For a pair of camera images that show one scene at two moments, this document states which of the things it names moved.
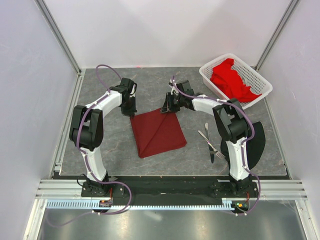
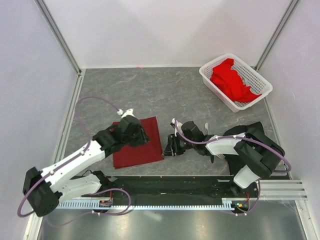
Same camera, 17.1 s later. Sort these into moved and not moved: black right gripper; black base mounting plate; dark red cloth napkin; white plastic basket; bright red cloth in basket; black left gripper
Moved: black left gripper; black right gripper; dark red cloth napkin
Not moved: black base mounting plate; bright red cloth in basket; white plastic basket
